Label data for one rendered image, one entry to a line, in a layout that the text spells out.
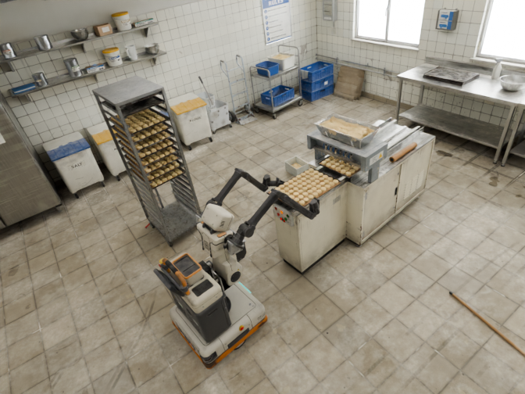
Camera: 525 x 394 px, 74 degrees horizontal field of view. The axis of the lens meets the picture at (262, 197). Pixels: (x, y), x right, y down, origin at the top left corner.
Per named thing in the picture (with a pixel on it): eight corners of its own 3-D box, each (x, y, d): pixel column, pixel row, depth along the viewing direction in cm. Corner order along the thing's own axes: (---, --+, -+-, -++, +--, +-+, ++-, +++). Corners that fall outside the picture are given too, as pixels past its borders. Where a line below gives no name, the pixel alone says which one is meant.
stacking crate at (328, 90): (321, 89, 757) (320, 80, 744) (333, 93, 728) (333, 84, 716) (299, 97, 734) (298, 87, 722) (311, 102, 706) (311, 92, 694)
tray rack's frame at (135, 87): (206, 226, 433) (165, 86, 326) (170, 248, 410) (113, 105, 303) (181, 205, 475) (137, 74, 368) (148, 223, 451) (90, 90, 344)
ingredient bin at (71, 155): (74, 202, 520) (49, 158, 474) (65, 185, 563) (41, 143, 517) (109, 186, 544) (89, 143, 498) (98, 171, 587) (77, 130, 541)
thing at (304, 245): (323, 228, 410) (321, 164, 356) (346, 242, 387) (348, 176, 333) (279, 260, 377) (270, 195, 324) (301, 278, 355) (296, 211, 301)
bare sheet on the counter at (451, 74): (423, 74, 506) (423, 73, 505) (439, 66, 523) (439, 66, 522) (463, 83, 465) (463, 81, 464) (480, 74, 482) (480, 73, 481)
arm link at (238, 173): (236, 162, 292) (244, 167, 287) (242, 170, 304) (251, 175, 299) (204, 205, 286) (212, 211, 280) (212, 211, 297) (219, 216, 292)
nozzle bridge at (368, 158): (328, 150, 386) (328, 122, 366) (385, 173, 339) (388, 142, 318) (308, 162, 371) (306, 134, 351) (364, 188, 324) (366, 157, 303)
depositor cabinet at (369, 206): (375, 175, 480) (380, 119, 429) (423, 196, 433) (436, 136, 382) (311, 221, 421) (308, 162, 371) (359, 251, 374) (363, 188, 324)
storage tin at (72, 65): (81, 72, 506) (74, 56, 493) (83, 74, 494) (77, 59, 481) (69, 76, 499) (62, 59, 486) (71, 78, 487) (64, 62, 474)
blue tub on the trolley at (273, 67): (267, 69, 659) (266, 60, 650) (281, 72, 633) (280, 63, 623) (255, 73, 646) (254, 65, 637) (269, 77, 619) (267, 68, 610)
